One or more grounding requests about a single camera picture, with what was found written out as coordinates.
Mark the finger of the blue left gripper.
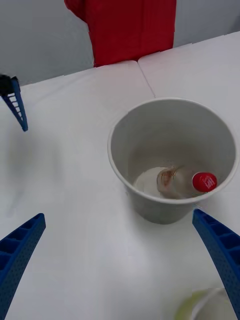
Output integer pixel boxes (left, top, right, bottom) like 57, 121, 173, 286
0, 74, 29, 133

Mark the clear bottle with red cap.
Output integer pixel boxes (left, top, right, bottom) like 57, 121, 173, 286
156, 164, 218, 200

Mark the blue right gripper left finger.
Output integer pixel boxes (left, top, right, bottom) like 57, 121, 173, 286
0, 212, 47, 320

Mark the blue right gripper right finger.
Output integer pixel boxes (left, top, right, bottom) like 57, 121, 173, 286
191, 208, 240, 320

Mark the grey plastic bin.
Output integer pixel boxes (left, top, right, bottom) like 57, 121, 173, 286
107, 97, 238, 225

